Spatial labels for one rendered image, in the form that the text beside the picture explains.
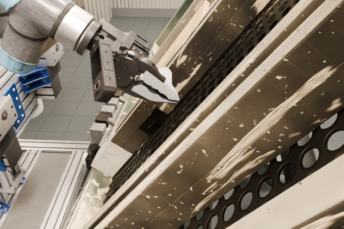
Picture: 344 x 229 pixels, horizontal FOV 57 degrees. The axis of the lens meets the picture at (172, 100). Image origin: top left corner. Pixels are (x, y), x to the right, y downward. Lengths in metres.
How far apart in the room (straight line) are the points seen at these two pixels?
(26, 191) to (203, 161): 1.66
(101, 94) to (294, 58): 0.35
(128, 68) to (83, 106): 2.21
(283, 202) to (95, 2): 4.26
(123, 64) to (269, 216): 0.46
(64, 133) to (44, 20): 1.99
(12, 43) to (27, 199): 1.33
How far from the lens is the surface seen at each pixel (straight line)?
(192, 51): 0.65
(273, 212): 0.17
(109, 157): 0.89
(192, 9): 1.27
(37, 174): 2.00
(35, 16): 0.60
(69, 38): 0.59
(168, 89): 0.60
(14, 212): 1.87
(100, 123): 1.33
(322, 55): 0.26
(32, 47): 0.65
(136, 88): 0.61
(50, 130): 2.61
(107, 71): 0.55
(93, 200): 0.90
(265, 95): 0.27
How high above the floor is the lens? 1.59
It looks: 35 degrees down
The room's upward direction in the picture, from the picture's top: straight up
